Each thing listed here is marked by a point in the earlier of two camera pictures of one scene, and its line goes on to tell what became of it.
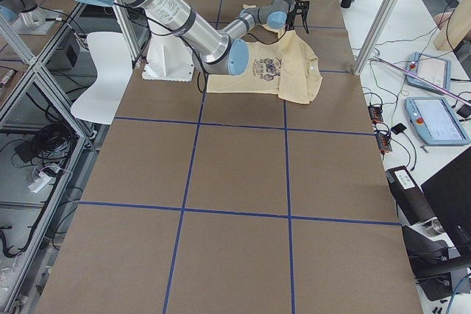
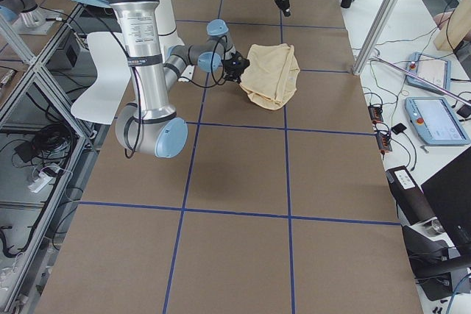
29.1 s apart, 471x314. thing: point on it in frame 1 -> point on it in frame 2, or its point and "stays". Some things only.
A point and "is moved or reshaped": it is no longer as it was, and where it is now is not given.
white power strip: (40, 182) stays
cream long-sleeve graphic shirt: (286, 68) is moved or reshaped
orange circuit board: (375, 113) stays
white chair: (113, 54) stays
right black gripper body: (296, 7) -> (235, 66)
